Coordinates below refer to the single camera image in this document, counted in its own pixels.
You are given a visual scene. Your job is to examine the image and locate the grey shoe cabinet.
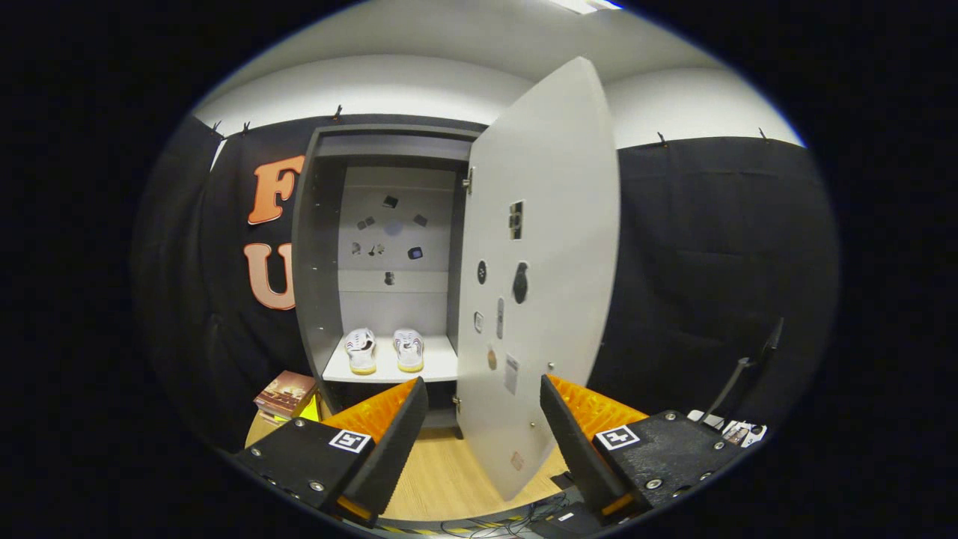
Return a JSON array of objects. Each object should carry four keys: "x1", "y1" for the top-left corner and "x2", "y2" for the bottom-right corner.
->
[{"x1": 290, "y1": 124, "x2": 487, "y2": 442}]

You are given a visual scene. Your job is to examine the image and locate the black power box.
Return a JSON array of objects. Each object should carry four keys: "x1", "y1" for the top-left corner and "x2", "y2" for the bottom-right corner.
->
[{"x1": 528, "y1": 503, "x2": 603, "y2": 538}]

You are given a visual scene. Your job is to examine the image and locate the beige shoe cabinet door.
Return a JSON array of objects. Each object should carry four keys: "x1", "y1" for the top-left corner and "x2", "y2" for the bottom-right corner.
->
[{"x1": 455, "y1": 56, "x2": 622, "y2": 502}]

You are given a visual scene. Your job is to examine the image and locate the black backdrop cloth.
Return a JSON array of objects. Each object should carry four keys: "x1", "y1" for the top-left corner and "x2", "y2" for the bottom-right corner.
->
[{"x1": 131, "y1": 112, "x2": 839, "y2": 450}]

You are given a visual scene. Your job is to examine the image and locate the black metal stand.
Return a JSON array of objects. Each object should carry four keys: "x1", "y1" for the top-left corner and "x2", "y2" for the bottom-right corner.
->
[{"x1": 704, "y1": 317, "x2": 785, "y2": 421}]

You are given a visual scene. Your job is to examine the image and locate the yellow black floor tape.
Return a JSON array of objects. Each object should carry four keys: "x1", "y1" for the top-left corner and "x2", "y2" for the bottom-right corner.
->
[{"x1": 374, "y1": 513, "x2": 525, "y2": 536}]

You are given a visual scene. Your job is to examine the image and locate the white striped shoe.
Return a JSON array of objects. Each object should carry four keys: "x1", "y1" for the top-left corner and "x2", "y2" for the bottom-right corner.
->
[
  {"x1": 393, "y1": 329, "x2": 425, "y2": 373},
  {"x1": 344, "y1": 328, "x2": 377, "y2": 375}
]

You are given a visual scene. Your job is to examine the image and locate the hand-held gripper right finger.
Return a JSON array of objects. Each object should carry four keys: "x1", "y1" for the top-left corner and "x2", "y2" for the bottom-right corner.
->
[{"x1": 539, "y1": 373, "x2": 749, "y2": 525}]

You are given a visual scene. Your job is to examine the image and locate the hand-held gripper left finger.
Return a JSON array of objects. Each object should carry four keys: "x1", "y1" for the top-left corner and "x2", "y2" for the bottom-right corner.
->
[{"x1": 234, "y1": 377, "x2": 430, "y2": 529}]

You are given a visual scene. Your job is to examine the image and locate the white printed papers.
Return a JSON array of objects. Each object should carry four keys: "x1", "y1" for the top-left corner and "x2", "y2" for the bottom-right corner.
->
[{"x1": 687, "y1": 409, "x2": 768, "y2": 448}]

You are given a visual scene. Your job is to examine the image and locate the brown book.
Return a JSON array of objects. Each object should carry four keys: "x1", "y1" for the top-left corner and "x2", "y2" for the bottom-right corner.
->
[{"x1": 253, "y1": 371, "x2": 319, "y2": 418}]

